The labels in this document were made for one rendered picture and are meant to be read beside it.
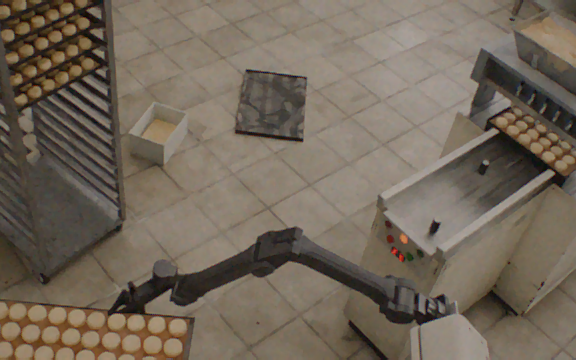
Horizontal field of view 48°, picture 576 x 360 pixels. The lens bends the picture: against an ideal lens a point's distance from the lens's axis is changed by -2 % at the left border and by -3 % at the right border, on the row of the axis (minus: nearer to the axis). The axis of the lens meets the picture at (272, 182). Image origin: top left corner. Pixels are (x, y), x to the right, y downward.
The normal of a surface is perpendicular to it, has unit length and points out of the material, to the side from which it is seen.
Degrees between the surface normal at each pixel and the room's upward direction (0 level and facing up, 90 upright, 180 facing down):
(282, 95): 0
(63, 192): 0
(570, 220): 90
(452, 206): 0
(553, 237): 90
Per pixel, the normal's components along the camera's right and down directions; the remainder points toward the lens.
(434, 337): -0.60, -0.59
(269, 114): 0.11, -0.69
